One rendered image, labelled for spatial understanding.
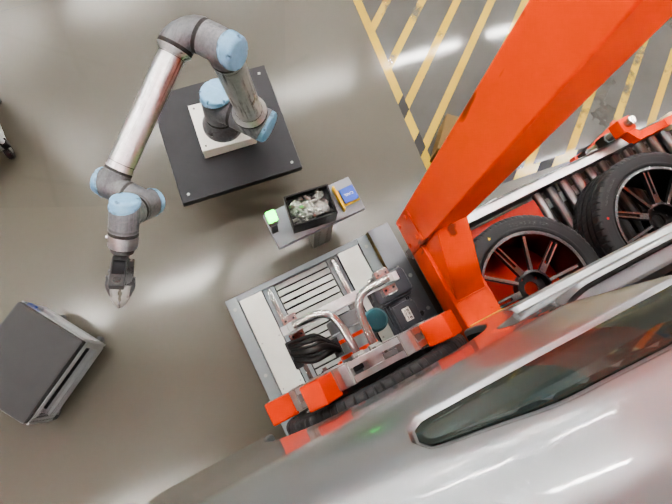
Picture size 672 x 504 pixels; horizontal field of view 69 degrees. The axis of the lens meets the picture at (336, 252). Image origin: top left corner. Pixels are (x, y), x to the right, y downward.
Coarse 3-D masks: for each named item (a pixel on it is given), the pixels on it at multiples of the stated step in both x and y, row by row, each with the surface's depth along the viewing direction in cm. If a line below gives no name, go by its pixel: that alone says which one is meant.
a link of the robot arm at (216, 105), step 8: (216, 80) 215; (208, 88) 213; (216, 88) 213; (200, 96) 212; (208, 96) 212; (216, 96) 212; (224, 96) 212; (208, 104) 211; (216, 104) 211; (224, 104) 212; (208, 112) 217; (216, 112) 215; (224, 112) 214; (208, 120) 224; (216, 120) 221; (224, 120) 217
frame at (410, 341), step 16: (400, 336) 143; (416, 336) 181; (368, 352) 141; (384, 352) 190; (400, 352) 142; (336, 368) 141; (352, 368) 142; (368, 368) 143; (352, 384) 139; (304, 400) 150
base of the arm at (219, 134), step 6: (204, 120) 231; (204, 126) 232; (210, 126) 228; (210, 132) 232; (216, 132) 230; (222, 132) 230; (228, 132) 231; (234, 132) 233; (240, 132) 237; (210, 138) 235; (216, 138) 233; (222, 138) 232; (228, 138) 233; (234, 138) 236
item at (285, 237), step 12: (348, 180) 226; (336, 204) 222; (360, 204) 223; (264, 216) 219; (348, 216) 222; (288, 228) 218; (312, 228) 219; (324, 228) 222; (276, 240) 217; (288, 240) 217
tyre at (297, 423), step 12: (456, 336) 155; (444, 348) 144; (456, 348) 147; (420, 360) 138; (432, 360) 139; (396, 372) 136; (408, 372) 135; (372, 384) 137; (384, 384) 134; (348, 396) 138; (360, 396) 134; (372, 396) 133; (324, 408) 141; (336, 408) 136; (348, 408) 134; (300, 420) 145; (312, 420) 140; (288, 432) 154
